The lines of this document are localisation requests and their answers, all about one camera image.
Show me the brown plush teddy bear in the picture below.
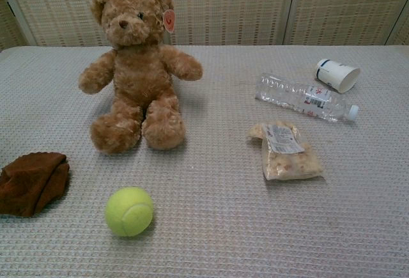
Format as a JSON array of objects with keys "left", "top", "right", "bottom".
[{"left": 78, "top": 0, "right": 204, "bottom": 155}]

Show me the white woven tablecloth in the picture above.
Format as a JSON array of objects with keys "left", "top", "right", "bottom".
[{"left": 0, "top": 45, "right": 409, "bottom": 278}]

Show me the clear bag of snacks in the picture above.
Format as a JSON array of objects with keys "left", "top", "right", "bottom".
[{"left": 247, "top": 120, "right": 324, "bottom": 181}]

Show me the clear plastic water bottle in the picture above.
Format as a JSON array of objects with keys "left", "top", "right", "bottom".
[{"left": 254, "top": 72, "right": 360, "bottom": 123}]

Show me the yellow-green tennis ball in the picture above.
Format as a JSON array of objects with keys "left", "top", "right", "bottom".
[{"left": 105, "top": 186, "right": 154, "bottom": 238}]

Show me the woven folding screen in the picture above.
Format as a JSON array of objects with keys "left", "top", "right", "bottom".
[{"left": 0, "top": 0, "right": 409, "bottom": 52}]

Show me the white paper cup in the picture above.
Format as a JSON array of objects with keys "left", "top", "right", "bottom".
[{"left": 313, "top": 58, "right": 361, "bottom": 94}]

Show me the brown folded cloth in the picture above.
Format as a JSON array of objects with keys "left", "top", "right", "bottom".
[{"left": 0, "top": 151, "right": 71, "bottom": 219}]

